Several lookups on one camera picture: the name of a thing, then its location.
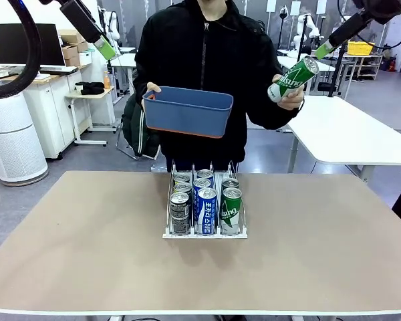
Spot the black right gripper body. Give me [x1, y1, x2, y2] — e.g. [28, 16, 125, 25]
[352, 0, 401, 25]

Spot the blue plastic basket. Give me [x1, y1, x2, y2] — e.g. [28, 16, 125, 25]
[142, 86, 234, 138]

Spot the person's left forearm black sleeve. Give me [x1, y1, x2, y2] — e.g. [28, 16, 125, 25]
[247, 96, 305, 130]

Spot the person's left hand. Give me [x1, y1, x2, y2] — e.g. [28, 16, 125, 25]
[272, 74, 305, 111]

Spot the person's right hand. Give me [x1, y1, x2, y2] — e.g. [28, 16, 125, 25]
[142, 82, 162, 111]

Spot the brown cardboard box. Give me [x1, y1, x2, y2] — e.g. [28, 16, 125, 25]
[61, 41, 90, 68]
[57, 29, 84, 45]

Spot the yellow plastic crate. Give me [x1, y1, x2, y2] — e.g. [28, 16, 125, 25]
[346, 41, 376, 56]

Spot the wooden low shelf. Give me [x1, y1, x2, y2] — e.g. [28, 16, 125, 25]
[340, 53, 384, 81]

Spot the black tripod pole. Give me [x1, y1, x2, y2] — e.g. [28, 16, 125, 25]
[327, 46, 348, 98]

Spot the dark keyboard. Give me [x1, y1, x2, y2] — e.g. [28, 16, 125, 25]
[39, 66, 78, 75]

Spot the white background work table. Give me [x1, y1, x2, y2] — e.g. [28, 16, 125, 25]
[110, 53, 138, 96]

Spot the black cloth bundle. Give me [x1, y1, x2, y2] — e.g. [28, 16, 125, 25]
[75, 81, 105, 96]

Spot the black computer monitor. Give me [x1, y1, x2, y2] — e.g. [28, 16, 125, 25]
[0, 23, 67, 67]

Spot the white desk cabinet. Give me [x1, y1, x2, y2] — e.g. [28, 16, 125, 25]
[23, 65, 90, 160]

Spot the white rounded table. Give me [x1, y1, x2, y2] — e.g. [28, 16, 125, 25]
[280, 94, 401, 183]

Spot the dark green striped jacket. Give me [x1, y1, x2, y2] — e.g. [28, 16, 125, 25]
[121, 95, 161, 161]

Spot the small wooden-top side table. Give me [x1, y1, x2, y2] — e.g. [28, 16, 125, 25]
[65, 87, 121, 147]

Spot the person in black jacket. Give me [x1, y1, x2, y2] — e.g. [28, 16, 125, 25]
[132, 0, 307, 173]

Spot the white cylindrical air purifier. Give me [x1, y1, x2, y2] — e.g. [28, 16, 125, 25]
[0, 80, 50, 187]

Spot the black left arm cable sleeve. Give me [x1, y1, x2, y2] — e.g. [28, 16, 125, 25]
[0, 0, 43, 100]

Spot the white wire can dispenser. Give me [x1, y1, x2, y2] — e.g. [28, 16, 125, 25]
[162, 160, 247, 239]

